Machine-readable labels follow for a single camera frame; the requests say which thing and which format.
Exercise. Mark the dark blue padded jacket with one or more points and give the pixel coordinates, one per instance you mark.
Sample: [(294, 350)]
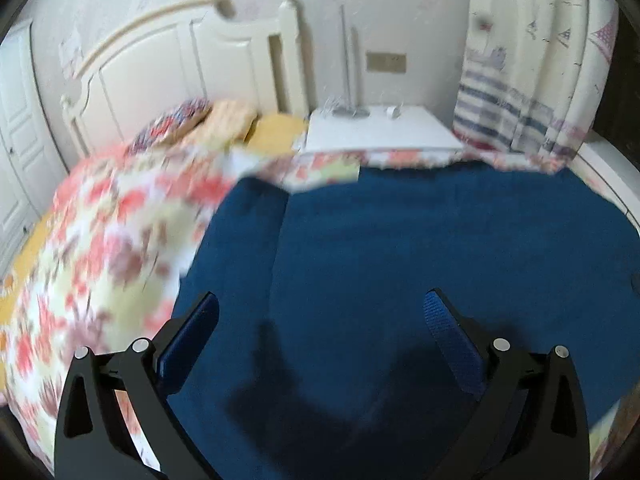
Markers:
[(410, 270)]

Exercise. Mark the white wooden headboard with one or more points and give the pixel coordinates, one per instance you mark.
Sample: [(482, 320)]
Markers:
[(185, 55)]

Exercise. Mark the yellow bed sheet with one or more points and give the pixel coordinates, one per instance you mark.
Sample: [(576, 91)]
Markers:
[(272, 132)]

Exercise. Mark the white bedside table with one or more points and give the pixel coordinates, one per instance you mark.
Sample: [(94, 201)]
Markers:
[(382, 130)]

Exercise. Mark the white wardrobe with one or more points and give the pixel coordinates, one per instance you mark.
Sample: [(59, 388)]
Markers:
[(17, 150)]

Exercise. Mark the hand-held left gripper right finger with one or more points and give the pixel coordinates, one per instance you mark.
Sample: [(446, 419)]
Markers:
[(452, 335)]

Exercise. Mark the small white object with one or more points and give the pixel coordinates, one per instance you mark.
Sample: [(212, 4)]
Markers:
[(393, 111)]

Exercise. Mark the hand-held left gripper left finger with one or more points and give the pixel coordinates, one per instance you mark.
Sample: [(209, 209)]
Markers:
[(185, 340)]

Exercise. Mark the beige wall switch plate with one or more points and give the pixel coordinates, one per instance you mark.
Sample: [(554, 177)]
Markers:
[(386, 61)]

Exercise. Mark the beige pillow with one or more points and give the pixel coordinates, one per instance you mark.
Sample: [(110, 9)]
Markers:
[(227, 120)]

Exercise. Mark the floral quilt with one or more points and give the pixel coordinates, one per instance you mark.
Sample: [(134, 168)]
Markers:
[(115, 240)]

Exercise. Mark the colourful patterned pillow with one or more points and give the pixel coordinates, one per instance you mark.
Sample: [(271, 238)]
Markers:
[(170, 122)]

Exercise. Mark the printed striped curtain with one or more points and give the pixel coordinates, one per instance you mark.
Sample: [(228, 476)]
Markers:
[(535, 60)]

